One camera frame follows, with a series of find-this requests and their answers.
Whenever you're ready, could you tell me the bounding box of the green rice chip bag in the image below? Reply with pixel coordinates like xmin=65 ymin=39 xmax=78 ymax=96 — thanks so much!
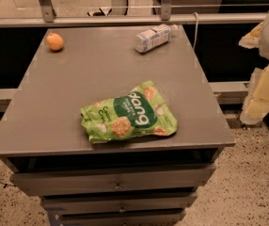
xmin=81 ymin=81 xmax=178 ymax=143

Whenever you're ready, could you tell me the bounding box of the white hanging cable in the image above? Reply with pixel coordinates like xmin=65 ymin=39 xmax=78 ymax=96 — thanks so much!
xmin=192 ymin=11 xmax=200 ymax=51

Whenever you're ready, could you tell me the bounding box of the orange fruit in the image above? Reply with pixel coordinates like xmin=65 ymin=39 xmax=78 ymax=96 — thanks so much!
xmin=46 ymin=33 xmax=64 ymax=51

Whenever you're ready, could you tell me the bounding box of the white plastic bottle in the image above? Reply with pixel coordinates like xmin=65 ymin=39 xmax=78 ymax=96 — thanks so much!
xmin=134 ymin=24 xmax=179 ymax=54

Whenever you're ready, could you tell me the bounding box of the top grey drawer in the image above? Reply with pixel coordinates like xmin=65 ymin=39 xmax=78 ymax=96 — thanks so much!
xmin=10 ymin=164 xmax=215 ymax=196

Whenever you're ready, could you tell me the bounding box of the bottom grey drawer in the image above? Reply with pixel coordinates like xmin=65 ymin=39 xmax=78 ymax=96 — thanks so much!
xmin=60 ymin=209 xmax=185 ymax=226

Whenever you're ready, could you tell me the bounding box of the metal window railing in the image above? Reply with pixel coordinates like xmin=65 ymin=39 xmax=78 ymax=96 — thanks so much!
xmin=0 ymin=0 xmax=269 ymax=28

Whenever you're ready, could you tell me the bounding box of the grey drawer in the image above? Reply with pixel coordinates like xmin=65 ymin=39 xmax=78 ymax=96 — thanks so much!
xmin=42 ymin=191 xmax=197 ymax=215
xmin=60 ymin=209 xmax=185 ymax=226
xmin=10 ymin=164 xmax=215 ymax=196

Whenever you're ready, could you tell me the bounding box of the middle grey drawer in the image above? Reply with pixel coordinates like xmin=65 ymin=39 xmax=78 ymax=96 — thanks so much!
xmin=42 ymin=191 xmax=197 ymax=215

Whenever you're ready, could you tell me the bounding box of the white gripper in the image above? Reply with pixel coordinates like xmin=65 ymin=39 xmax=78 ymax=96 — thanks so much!
xmin=239 ymin=13 xmax=269 ymax=125

